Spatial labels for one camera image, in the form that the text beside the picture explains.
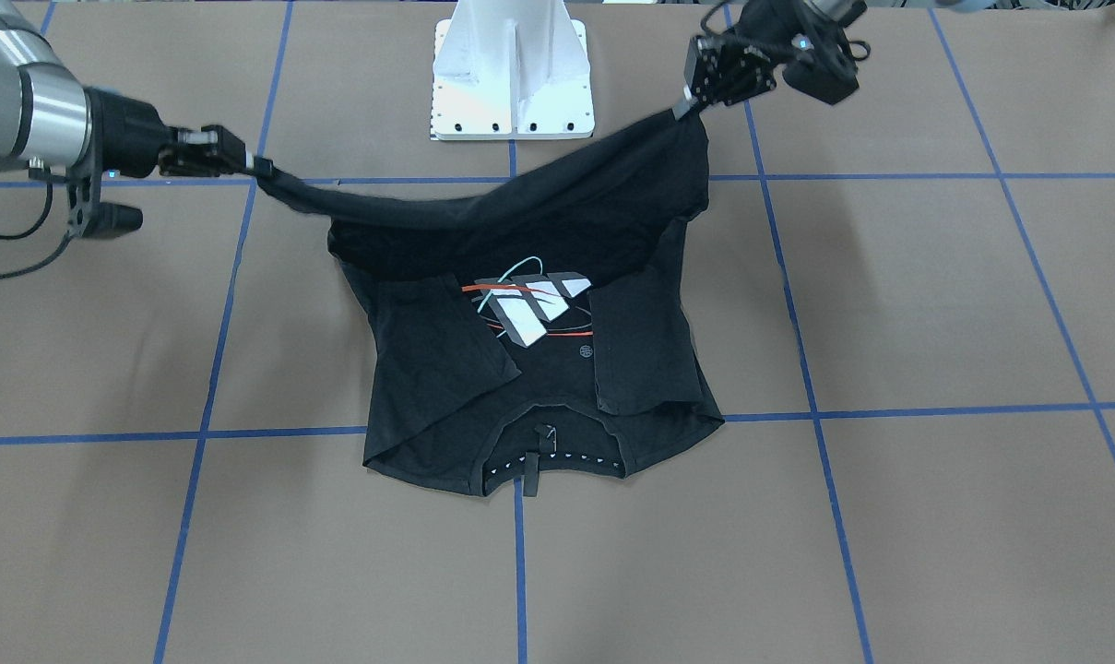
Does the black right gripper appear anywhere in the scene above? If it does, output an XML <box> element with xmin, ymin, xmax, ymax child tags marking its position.
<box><xmin>66</xmin><ymin>88</ymin><xmax>277</xmax><ymax>240</ymax></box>

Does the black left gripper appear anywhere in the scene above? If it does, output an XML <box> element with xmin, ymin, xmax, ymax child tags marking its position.
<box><xmin>671</xmin><ymin>1</ymin><xmax>871</xmax><ymax>123</ymax></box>

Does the black graphic t-shirt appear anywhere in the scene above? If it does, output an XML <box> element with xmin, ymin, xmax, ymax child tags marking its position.
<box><xmin>259</xmin><ymin>111</ymin><xmax>723</xmax><ymax>497</ymax></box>

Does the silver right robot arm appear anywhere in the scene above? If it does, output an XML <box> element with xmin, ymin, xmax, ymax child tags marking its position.
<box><xmin>0</xmin><ymin>1</ymin><xmax>273</xmax><ymax>240</ymax></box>

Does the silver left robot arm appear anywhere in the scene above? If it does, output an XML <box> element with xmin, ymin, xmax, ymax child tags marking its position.
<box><xmin>670</xmin><ymin>1</ymin><xmax>993</xmax><ymax>121</ymax></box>

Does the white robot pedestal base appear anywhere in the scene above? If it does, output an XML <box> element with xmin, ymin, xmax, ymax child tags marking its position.
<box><xmin>430</xmin><ymin>1</ymin><xmax>597</xmax><ymax>140</ymax></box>

